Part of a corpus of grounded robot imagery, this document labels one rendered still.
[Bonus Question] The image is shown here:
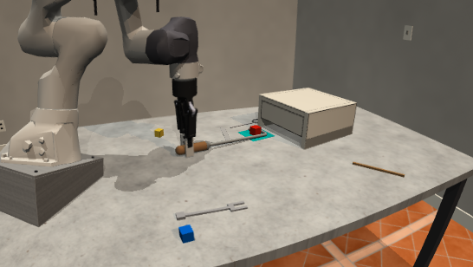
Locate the steel hook with wooden handle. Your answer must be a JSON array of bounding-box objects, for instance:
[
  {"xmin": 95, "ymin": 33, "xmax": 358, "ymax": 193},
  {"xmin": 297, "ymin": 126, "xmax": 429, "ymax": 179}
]
[{"xmin": 175, "ymin": 130, "xmax": 267, "ymax": 155}]

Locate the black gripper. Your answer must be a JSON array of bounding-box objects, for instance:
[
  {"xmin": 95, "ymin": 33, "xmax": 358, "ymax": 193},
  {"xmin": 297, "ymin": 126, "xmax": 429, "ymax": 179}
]
[{"xmin": 172, "ymin": 78, "xmax": 198, "ymax": 157}]

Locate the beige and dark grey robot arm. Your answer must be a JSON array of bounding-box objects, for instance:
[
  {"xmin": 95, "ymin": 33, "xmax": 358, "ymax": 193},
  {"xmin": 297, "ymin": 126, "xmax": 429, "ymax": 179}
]
[{"xmin": 1, "ymin": 0, "xmax": 203, "ymax": 167}]

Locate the small blue cube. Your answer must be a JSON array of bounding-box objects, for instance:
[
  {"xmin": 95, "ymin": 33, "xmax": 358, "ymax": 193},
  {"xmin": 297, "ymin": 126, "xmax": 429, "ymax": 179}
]
[{"xmin": 178, "ymin": 225, "xmax": 194, "ymax": 244}]

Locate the low beige cabinet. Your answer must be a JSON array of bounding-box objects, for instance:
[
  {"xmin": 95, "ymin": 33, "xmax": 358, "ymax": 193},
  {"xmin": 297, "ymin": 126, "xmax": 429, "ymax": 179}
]
[{"xmin": 257, "ymin": 88, "xmax": 357, "ymax": 150}]

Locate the red block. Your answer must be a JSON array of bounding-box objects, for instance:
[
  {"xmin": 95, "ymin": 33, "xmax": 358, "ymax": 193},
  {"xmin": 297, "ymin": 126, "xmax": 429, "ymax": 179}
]
[{"xmin": 249, "ymin": 125, "xmax": 262, "ymax": 135}]

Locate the teal square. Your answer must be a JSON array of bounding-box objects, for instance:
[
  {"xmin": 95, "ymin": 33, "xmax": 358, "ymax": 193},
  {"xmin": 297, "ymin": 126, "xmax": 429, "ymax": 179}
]
[{"xmin": 239, "ymin": 130, "xmax": 274, "ymax": 141}]

